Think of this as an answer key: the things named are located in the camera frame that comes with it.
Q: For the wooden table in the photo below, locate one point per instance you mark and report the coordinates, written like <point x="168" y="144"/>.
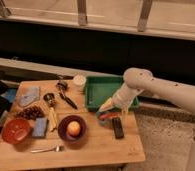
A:
<point x="97" y="147"/>

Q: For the red bowl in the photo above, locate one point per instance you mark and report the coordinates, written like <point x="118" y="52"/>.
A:
<point x="16" y="131"/>

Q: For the dark purple bowl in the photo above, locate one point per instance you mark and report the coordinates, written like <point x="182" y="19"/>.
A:
<point x="62" y="128"/>

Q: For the white cup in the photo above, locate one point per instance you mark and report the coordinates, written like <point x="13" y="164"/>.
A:
<point x="79" y="82"/>

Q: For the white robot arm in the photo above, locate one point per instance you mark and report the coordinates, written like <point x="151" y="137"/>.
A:
<point x="138" y="80"/>

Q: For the blue sponge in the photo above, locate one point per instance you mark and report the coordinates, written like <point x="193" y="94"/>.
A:
<point x="40" y="128"/>

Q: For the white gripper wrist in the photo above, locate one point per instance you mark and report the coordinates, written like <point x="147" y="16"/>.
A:
<point x="123" y="98"/>

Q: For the silver spoon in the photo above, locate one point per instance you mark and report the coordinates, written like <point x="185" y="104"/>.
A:
<point x="55" y="149"/>

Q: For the green plastic tray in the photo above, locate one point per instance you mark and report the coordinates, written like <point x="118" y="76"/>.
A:
<point x="99" y="88"/>

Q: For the black rectangular block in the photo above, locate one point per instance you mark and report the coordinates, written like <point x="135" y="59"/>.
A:
<point x="118" y="129"/>

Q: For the black handled peeler tool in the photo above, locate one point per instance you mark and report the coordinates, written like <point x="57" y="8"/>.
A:
<point x="62" y="86"/>

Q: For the dark grapes bunch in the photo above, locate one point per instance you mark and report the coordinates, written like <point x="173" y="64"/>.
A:
<point x="31" y="113"/>

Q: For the blue small bowl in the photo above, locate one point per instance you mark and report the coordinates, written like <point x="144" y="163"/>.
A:
<point x="105" y="122"/>

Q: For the blue grey cloth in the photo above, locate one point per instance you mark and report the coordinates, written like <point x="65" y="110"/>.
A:
<point x="31" y="95"/>

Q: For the yellow orange ball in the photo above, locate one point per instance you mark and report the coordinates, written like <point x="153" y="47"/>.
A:
<point x="74" y="128"/>

